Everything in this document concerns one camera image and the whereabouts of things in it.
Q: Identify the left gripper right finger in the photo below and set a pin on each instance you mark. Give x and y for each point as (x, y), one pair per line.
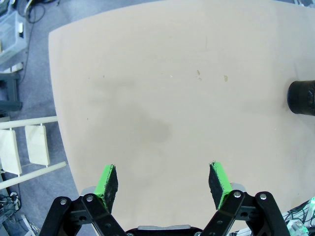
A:
(221, 191)

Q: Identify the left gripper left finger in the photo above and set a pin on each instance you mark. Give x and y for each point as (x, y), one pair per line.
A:
(105, 196)

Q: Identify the white wooden rack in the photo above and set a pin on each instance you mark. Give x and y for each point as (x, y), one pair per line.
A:
(27, 147)

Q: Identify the grey plastic storage box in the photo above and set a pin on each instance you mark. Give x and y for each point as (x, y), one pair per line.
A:
(11, 34)

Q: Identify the grey metal stand leg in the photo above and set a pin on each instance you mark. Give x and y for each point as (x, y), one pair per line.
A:
(9, 91)

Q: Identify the black mesh pen holder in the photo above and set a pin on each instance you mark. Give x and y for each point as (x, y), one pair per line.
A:
(302, 96)

